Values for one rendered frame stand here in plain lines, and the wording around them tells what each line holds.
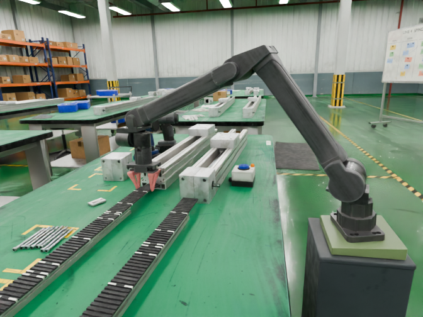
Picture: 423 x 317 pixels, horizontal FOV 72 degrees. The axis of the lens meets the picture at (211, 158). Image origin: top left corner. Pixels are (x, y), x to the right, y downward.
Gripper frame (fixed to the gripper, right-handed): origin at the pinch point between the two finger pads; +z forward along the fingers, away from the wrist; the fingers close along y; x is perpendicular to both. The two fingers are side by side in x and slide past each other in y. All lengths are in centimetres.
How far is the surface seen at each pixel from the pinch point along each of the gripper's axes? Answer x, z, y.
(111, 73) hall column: -965, -126, 577
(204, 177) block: 3.7, -6.2, -22.2
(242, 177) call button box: -13.1, -2.1, -32.6
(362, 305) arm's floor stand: 25, 17, -65
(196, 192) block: 3.2, -0.8, -19.2
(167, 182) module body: -8.4, -0.1, -5.1
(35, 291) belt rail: 48.7, 5.4, 0.8
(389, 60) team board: -578, -100, -267
